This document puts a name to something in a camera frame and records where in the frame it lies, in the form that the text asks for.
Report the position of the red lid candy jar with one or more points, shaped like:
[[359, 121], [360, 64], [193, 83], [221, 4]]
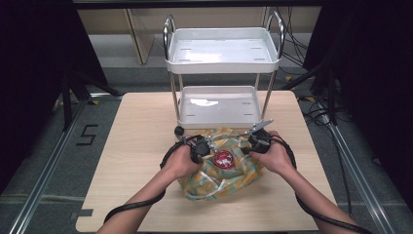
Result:
[[223, 160]]

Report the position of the dark curtain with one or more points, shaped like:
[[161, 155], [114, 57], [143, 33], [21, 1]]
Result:
[[373, 65], [35, 65]]

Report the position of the beige wooden cabinet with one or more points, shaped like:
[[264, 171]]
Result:
[[107, 21]]

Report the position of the aluminium floor rail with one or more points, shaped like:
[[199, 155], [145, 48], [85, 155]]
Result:
[[48, 169], [354, 162]]

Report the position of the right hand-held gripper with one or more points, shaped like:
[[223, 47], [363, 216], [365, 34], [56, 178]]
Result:
[[259, 143]]

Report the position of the yellow floor tape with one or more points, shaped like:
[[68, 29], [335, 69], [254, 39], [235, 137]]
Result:
[[94, 102], [288, 78], [310, 98]]

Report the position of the person's right hand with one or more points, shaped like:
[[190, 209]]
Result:
[[276, 157]]

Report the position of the black metal stand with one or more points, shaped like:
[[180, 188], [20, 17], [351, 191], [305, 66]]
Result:
[[331, 97], [67, 104]]

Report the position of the white two-tier trolley cart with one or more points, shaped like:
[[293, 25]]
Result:
[[220, 48]]

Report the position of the person's left hand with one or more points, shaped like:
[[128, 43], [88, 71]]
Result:
[[178, 162]]

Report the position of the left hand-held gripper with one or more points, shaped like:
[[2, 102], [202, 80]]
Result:
[[201, 148]]

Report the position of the lemon print fabric bag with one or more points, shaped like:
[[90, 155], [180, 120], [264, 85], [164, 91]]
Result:
[[217, 182]]

